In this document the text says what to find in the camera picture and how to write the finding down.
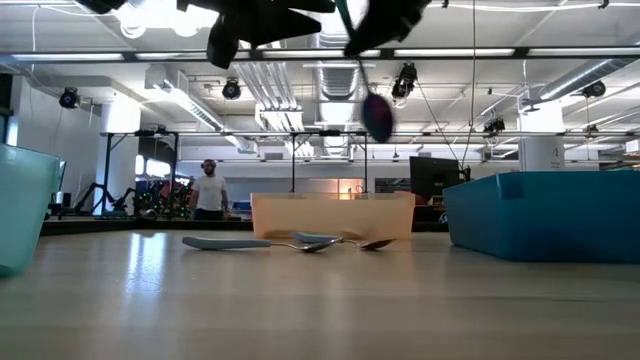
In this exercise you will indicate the iridescent rainbow metal spoon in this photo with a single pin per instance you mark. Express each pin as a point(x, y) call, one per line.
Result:
point(377, 117)

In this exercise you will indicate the black background monitor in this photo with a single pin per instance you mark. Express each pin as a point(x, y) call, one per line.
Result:
point(435, 177)

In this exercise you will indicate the blue plastic bin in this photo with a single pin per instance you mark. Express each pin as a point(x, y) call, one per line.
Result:
point(550, 220)

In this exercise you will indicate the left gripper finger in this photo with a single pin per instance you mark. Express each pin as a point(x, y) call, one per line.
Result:
point(270, 27)
point(224, 40)

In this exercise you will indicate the black hanging spotlight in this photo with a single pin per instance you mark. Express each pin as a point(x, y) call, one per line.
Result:
point(405, 80)
point(231, 89)
point(69, 98)
point(494, 125)
point(594, 89)

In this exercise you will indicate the linear ceiling light strip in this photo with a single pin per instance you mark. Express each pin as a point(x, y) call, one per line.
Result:
point(450, 52)

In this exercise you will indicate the person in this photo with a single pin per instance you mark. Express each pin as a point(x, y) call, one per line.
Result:
point(209, 192)

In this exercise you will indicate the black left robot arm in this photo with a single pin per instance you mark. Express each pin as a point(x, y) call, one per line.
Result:
point(100, 5)

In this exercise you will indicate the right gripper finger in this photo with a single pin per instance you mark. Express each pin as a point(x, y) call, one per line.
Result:
point(375, 27)
point(410, 17)

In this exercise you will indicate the corrugated silver ventilation duct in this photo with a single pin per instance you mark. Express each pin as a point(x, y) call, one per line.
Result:
point(335, 85)

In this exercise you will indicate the black background frame table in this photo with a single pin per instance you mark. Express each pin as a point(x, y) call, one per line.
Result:
point(330, 133)

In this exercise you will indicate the black background robot arms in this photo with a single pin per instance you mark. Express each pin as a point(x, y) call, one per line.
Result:
point(102, 197)

